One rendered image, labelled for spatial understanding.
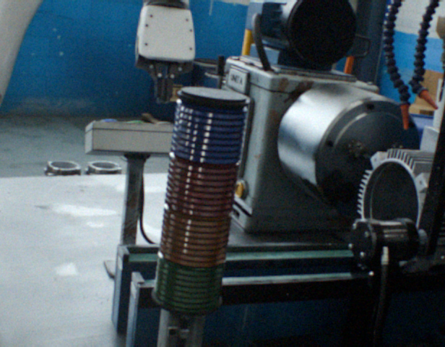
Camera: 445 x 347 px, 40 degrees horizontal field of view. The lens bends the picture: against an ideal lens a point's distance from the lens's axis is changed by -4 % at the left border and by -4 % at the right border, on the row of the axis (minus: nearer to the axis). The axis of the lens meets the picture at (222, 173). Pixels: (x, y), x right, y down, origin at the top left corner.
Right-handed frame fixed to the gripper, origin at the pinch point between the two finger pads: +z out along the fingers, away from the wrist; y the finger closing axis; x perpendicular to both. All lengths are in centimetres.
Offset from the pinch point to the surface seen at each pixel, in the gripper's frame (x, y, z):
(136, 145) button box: -3.5, -5.7, 10.4
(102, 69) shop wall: 526, 90, -133
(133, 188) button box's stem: 0.5, -5.1, 17.4
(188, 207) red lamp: -58, -15, 22
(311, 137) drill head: -2.4, 28.7, 7.1
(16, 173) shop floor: 342, -5, -9
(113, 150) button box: -3.5, -9.7, 11.5
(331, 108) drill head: -4.4, 32.0, 1.4
